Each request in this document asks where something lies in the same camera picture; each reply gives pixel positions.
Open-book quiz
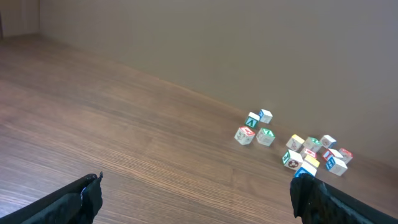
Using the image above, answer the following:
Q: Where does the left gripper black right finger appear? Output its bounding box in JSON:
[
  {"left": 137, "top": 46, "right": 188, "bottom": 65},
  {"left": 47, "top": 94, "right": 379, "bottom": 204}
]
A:
[{"left": 290, "top": 174, "right": 397, "bottom": 224}]

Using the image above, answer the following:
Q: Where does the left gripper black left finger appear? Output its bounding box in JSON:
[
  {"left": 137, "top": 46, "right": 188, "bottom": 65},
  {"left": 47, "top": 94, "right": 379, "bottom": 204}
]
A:
[{"left": 1, "top": 173, "right": 103, "bottom": 224}]

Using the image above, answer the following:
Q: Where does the green top letter block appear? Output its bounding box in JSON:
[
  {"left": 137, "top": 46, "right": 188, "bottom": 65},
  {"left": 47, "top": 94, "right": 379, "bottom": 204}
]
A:
[{"left": 256, "top": 128, "right": 275, "bottom": 146}]

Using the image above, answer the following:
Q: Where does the red A letter block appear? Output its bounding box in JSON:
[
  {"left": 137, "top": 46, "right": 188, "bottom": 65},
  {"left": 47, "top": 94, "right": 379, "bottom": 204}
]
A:
[{"left": 234, "top": 126, "right": 256, "bottom": 146}]

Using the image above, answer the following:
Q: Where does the blue bottom block near gripper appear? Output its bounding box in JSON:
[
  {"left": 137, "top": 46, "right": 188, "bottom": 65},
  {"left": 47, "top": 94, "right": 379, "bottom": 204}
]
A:
[{"left": 294, "top": 162, "right": 317, "bottom": 177}]

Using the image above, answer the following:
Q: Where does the yellow top block lower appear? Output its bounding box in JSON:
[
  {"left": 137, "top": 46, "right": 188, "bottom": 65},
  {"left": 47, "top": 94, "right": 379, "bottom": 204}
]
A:
[{"left": 303, "top": 154, "right": 320, "bottom": 169}]

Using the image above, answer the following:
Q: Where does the yellow block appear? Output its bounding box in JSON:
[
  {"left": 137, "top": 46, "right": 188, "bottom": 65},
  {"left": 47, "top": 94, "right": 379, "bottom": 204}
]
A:
[
  {"left": 303, "top": 154, "right": 320, "bottom": 169},
  {"left": 286, "top": 134, "right": 305, "bottom": 151}
]

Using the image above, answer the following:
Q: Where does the blue H letter block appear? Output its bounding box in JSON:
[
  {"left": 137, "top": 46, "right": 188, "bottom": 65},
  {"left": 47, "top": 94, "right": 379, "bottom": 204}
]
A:
[{"left": 326, "top": 156, "right": 348, "bottom": 176}]

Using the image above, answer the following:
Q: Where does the red 6 number block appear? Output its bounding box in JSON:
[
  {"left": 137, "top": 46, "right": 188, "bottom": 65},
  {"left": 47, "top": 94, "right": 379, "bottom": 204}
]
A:
[{"left": 300, "top": 147, "right": 317, "bottom": 159}]

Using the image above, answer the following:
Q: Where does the red side block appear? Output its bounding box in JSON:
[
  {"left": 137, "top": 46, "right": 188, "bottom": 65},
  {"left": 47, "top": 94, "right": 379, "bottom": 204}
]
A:
[{"left": 322, "top": 148, "right": 343, "bottom": 161}]

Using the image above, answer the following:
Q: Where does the red M letter block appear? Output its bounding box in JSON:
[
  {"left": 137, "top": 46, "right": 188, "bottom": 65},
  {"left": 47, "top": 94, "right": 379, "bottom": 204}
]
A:
[{"left": 338, "top": 148, "right": 353, "bottom": 164}]

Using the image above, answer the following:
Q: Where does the green N letter block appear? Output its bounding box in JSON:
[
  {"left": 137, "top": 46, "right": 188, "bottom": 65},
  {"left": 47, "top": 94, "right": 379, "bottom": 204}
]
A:
[{"left": 303, "top": 137, "right": 323, "bottom": 153}]

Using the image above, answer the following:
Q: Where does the plain picture block blue side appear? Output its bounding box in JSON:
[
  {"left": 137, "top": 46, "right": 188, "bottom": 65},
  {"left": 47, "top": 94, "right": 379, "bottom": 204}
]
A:
[{"left": 320, "top": 135, "right": 337, "bottom": 149}]

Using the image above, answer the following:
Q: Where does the blue letter block far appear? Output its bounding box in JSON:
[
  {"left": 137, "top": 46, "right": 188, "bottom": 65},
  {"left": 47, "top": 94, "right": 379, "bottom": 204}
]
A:
[{"left": 259, "top": 109, "right": 273, "bottom": 124}]

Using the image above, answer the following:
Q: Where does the green V letter block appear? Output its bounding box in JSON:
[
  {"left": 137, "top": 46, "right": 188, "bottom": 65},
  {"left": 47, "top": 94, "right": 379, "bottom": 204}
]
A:
[{"left": 244, "top": 112, "right": 260, "bottom": 129}]

